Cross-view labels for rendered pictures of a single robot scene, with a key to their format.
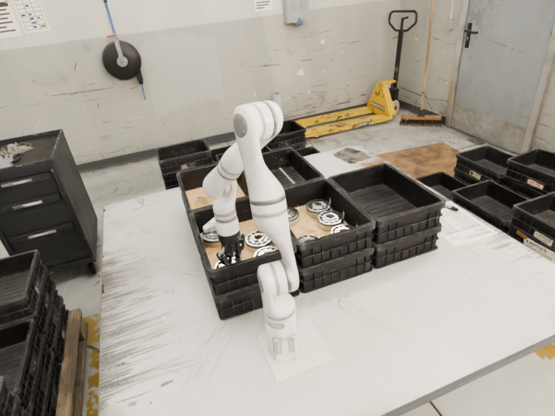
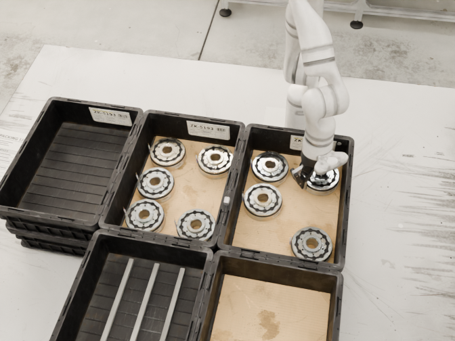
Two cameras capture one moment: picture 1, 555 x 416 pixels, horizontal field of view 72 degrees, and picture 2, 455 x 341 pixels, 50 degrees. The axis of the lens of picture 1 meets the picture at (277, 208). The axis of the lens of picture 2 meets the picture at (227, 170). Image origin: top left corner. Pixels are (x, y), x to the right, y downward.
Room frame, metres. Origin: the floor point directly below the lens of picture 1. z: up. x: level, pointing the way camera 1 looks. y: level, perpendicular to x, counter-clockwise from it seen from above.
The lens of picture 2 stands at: (1.80, 0.38, 1.97)
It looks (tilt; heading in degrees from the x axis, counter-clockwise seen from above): 54 degrees down; 212
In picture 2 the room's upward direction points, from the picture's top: 4 degrees counter-clockwise
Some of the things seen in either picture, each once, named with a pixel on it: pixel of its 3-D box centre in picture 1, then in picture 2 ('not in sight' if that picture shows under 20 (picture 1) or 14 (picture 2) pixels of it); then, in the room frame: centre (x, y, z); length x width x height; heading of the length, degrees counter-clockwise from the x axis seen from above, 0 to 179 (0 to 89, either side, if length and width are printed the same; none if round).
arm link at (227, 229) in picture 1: (222, 220); (322, 146); (1.06, 0.18, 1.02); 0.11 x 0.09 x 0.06; 57
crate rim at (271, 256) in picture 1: (239, 230); (290, 191); (1.15, 0.15, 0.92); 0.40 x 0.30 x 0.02; 17
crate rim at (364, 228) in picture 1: (314, 210); (177, 173); (1.24, -0.14, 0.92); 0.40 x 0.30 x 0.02; 17
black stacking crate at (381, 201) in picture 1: (381, 201); (76, 168); (1.33, -0.43, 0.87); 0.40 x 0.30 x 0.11; 17
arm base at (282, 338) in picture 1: (282, 328); (299, 115); (0.79, 0.02, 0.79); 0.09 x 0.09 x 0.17; 7
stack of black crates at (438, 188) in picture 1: (442, 201); not in sight; (2.22, -1.14, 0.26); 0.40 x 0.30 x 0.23; 18
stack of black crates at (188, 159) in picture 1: (187, 175); not in sight; (2.84, 0.70, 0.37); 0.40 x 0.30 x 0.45; 108
